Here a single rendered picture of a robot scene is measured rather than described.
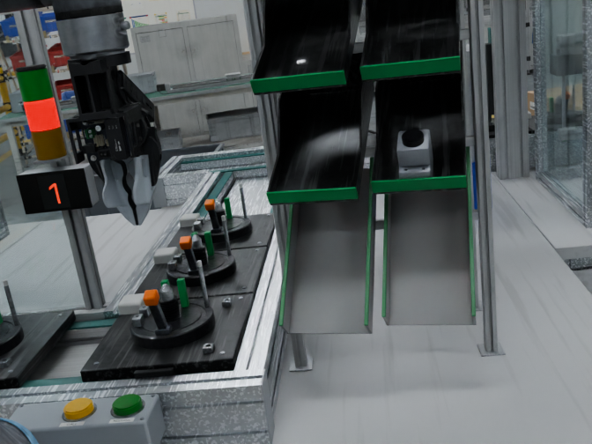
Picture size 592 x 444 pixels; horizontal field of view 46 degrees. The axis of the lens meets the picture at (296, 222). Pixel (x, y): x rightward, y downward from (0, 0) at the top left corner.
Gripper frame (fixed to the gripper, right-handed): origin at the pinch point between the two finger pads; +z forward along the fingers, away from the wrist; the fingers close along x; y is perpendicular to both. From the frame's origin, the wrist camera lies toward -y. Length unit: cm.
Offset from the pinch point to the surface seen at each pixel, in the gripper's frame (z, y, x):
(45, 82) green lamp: -15.5, -30.8, -21.7
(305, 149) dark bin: -0.8, -23.6, 20.4
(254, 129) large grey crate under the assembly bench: 87, -559, -67
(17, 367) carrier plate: 26.3, -11.2, -28.4
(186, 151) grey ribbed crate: 40, -245, -55
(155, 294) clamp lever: 16.4, -12.1, -4.1
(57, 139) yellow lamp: -5.9, -30.6, -21.8
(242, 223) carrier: 24, -69, 0
